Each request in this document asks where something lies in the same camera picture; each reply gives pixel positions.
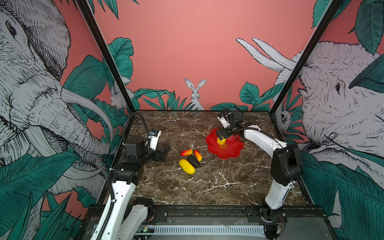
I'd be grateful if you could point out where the red flower-shaped fruit bowl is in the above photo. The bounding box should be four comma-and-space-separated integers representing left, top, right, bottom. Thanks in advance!
206, 129, 244, 159

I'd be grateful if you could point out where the right black frame post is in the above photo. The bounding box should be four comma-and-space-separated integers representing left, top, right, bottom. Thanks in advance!
269, 0, 343, 115

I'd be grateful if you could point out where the left black frame post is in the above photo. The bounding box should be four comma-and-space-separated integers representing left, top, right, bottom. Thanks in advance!
76, 0, 136, 113

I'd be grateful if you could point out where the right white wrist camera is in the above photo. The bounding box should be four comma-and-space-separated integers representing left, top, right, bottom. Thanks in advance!
218, 116, 231, 129

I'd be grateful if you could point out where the black frame post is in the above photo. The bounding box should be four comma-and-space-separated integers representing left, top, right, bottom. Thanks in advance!
76, 0, 136, 113
269, 0, 343, 115

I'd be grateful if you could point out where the yellow fake bell pepper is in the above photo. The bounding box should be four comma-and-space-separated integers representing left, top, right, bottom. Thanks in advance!
217, 137, 226, 146

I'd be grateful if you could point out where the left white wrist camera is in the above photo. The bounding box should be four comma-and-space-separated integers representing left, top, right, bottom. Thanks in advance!
149, 129, 162, 151

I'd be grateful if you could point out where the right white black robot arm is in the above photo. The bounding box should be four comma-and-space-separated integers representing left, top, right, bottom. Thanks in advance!
216, 107, 303, 223

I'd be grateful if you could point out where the dark fake avocado fruit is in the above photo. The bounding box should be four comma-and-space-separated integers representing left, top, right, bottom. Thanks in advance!
187, 155, 200, 168

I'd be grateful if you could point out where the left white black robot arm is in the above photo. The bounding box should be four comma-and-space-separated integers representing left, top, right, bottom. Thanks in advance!
91, 131, 169, 240

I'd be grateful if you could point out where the black front mounting rail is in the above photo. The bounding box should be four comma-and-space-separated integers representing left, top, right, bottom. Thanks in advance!
85, 204, 326, 224

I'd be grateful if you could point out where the white ventilation grille strip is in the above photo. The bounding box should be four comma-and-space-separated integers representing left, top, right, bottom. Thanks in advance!
136, 225, 266, 237

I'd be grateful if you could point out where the yellow fake lemon fruit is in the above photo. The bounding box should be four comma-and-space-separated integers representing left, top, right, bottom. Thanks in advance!
179, 159, 196, 175

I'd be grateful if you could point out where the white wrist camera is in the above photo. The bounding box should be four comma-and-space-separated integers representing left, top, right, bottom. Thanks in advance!
218, 116, 231, 129
149, 129, 162, 151

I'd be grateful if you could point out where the red-yellow fake mango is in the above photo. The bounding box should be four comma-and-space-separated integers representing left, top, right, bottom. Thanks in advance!
181, 149, 194, 157
194, 150, 203, 162

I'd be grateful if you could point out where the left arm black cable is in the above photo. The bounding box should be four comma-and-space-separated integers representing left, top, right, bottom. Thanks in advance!
122, 111, 151, 145

